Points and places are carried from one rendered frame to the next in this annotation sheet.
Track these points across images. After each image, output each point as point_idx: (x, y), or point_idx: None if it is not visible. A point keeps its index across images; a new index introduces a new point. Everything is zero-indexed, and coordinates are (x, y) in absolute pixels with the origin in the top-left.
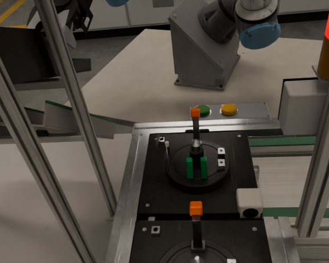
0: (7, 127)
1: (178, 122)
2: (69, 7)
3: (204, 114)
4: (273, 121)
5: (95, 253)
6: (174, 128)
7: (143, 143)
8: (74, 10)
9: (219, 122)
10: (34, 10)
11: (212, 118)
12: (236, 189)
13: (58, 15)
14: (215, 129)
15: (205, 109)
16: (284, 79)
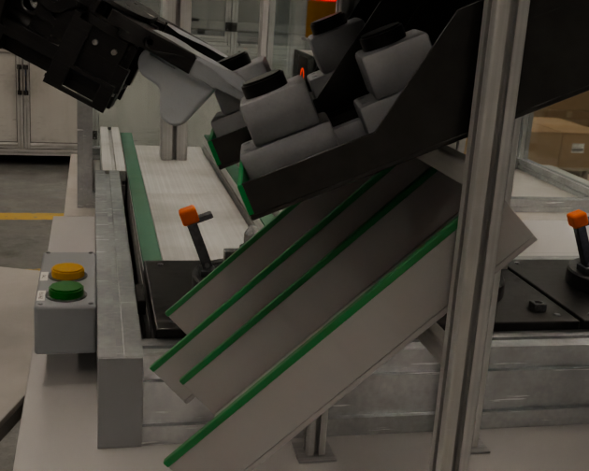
0: None
1: (100, 314)
2: (162, 20)
3: (83, 286)
4: (107, 250)
5: (412, 461)
6: (122, 317)
7: (177, 342)
8: (173, 23)
9: (106, 283)
10: (150, 29)
11: (92, 287)
12: None
13: (179, 33)
14: (128, 285)
15: (68, 283)
16: (313, 57)
